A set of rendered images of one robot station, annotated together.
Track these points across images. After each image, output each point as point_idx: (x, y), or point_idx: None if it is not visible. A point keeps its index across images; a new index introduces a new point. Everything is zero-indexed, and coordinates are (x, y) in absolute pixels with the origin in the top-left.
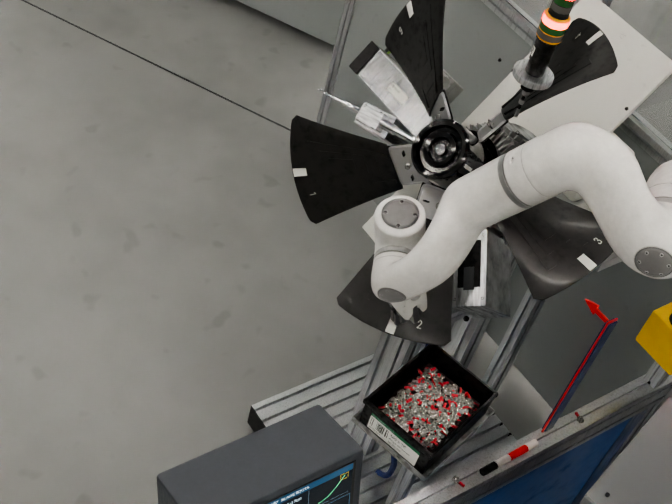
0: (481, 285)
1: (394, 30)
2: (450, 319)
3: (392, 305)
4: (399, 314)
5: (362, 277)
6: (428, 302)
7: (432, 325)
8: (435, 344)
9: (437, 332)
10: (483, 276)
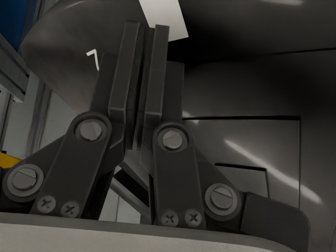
0: (112, 179)
1: None
2: (75, 111)
3: (153, 155)
4: (64, 151)
5: None
6: (136, 133)
7: (79, 80)
8: (30, 33)
9: (57, 68)
10: (122, 192)
